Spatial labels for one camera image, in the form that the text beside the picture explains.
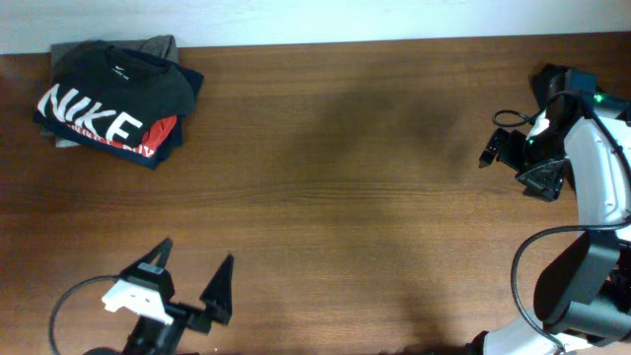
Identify black clothes pile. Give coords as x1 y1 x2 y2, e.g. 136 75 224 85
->
529 63 569 108

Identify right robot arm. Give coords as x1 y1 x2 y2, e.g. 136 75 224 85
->
462 64 630 354

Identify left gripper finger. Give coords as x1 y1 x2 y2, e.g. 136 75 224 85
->
200 254 235 325
119 238 174 276

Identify dark green t-shirt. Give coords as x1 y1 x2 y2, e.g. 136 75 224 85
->
36 39 197 147

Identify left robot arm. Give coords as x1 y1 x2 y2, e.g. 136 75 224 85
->
102 238 235 355

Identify folded orange t-shirt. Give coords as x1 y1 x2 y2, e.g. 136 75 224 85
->
67 116 177 158

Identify folded navy t-shirt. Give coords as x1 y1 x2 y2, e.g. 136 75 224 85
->
34 41 204 170

